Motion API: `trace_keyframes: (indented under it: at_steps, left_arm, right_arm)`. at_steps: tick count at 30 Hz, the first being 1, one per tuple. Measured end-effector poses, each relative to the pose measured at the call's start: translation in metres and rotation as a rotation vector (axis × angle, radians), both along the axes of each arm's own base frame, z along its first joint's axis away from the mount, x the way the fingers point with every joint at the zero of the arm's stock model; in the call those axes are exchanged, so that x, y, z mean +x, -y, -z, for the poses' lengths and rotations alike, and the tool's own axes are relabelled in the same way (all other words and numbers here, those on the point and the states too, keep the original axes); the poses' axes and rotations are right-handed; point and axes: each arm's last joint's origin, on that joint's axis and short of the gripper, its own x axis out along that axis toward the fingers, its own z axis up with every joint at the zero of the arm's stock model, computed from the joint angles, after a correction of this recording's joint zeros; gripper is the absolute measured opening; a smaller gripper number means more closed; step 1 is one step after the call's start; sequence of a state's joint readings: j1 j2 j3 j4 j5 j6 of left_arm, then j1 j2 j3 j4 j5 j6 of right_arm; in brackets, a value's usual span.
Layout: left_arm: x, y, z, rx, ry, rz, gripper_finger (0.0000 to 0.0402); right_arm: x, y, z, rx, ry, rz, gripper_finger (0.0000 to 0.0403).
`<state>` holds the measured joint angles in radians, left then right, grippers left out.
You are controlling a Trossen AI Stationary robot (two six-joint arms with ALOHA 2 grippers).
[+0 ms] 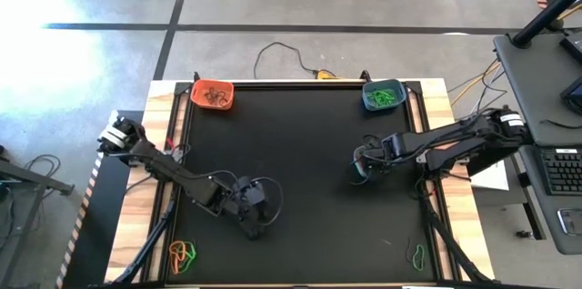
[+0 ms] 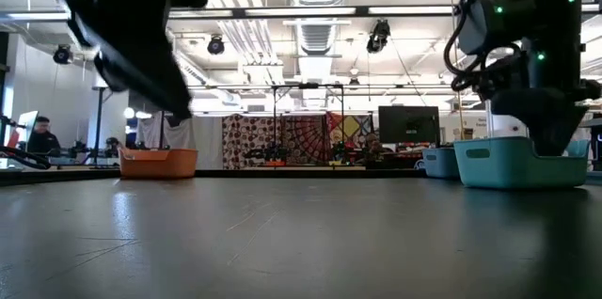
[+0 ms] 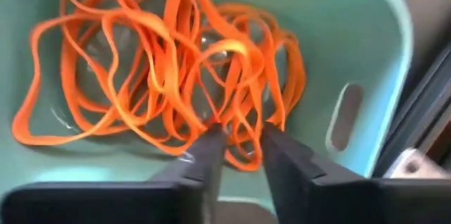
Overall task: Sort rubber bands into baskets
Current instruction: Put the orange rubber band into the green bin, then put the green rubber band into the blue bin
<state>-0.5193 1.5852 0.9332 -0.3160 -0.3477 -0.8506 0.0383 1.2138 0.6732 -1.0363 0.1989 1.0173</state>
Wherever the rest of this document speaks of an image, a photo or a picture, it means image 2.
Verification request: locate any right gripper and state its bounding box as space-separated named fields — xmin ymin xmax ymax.
xmin=488 ymin=0 xmax=602 ymax=157

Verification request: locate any teal plastic basket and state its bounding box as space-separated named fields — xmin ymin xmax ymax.
xmin=452 ymin=135 xmax=591 ymax=191

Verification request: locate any white round pillar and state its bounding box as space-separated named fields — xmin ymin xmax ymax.
xmin=484 ymin=101 xmax=531 ymax=139

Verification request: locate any grey desk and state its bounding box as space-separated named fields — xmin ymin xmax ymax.
xmin=581 ymin=118 xmax=602 ymax=172

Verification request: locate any white hanging cloth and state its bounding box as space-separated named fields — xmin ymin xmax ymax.
xmin=133 ymin=111 xmax=198 ymax=151

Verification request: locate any orange plastic basket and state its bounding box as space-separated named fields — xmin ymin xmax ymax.
xmin=118 ymin=146 xmax=199 ymax=180

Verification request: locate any person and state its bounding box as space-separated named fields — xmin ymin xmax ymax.
xmin=26 ymin=116 xmax=62 ymax=154
xmin=362 ymin=132 xmax=397 ymax=163

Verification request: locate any small tilted monitor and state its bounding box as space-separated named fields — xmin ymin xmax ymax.
xmin=16 ymin=110 xmax=40 ymax=143

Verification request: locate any dark blue plastic basket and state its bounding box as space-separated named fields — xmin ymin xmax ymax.
xmin=421 ymin=147 xmax=461 ymax=180

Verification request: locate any brown dotted cloth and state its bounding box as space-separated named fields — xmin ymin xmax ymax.
xmin=221 ymin=114 xmax=283 ymax=170

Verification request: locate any large black monitor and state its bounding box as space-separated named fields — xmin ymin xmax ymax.
xmin=377 ymin=105 xmax=441 ymax=146

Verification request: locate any red mandala cloth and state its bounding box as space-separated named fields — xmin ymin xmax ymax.
xmin=279 ymin=115 xmax=330 ymax=165

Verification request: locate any colourful patchwork cloth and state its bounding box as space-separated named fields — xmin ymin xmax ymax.
xmin=326 ymin=111 xmax=376 ymax=150

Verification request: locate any black rig bar with lights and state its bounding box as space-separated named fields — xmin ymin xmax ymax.
xmin=0 ymin=5 xmax=602 ymax=22

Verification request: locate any black table mat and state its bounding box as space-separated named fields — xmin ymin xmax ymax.
xmin=0 ymin=176 xmax=602 ymax=299

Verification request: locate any black metal background frame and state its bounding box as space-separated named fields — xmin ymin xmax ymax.
xmin=92 ymin=83 xmax=377 ymax=168

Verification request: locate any black ceiling camera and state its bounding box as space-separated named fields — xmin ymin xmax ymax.
xmin=52 ymin=43 xmax=74 ymax=66
xmin=366 ymin=18 xmax=392 ymax=55
xmin=206 ymin=34 xmax=226 ymax=56

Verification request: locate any yellow hanging cable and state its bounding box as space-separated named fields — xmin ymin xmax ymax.
xmin=446 ymin=0 xmax=467 ymax=141

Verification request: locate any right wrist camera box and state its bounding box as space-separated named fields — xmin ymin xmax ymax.
xmin=457 ymin=0 xmax=521 ymax=55

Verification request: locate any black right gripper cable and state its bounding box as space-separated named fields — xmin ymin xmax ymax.
xmin=443 ymin=0 xmax=493 ymax=93

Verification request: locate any black cable loop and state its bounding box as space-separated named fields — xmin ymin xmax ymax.
xmin=0 ymin=145 xmax=52 ymax=171

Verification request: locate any silver ventilation duct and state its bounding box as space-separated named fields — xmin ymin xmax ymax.
xmin=285 ymin=0 xmax=352 ymax=85

